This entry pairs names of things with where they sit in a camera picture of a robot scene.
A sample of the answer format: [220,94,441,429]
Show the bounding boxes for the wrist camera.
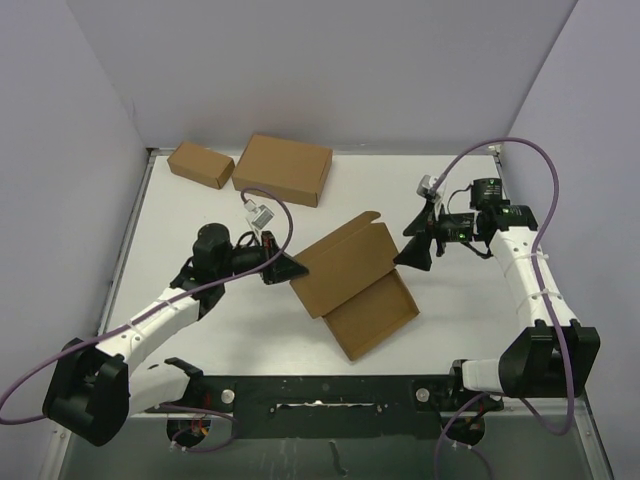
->
[244,200,274,239]
[416,175,446,204]

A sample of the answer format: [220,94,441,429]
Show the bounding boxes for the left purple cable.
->
[0,186,295,454]

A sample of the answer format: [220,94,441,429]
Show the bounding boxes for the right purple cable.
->
[434,137,576,480]

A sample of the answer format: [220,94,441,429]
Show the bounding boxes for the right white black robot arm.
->
[394,175,601,409]

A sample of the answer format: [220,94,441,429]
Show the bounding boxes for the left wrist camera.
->
[244,200,274,239]

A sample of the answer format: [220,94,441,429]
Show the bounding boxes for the aluminium frame rail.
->
[92,322,109,351]

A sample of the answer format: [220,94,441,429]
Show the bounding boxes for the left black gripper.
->
[216,230,309,284]

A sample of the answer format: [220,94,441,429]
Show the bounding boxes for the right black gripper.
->
[393,199,481,271]

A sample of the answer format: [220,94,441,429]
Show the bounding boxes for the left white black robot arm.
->
[42,223,309,446]

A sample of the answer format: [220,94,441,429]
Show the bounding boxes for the purple cable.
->
[0,186,295,454]
[434,137,576,480]

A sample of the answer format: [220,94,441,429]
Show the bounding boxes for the large closed cardboard box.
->
[232,134,333,208]

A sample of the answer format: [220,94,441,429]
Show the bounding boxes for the small closed cardboard box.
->
[168,141,235,190]

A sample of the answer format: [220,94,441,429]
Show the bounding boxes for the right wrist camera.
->
[416,175,446,204]

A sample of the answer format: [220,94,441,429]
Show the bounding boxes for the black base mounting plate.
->
[176,374,474,440]

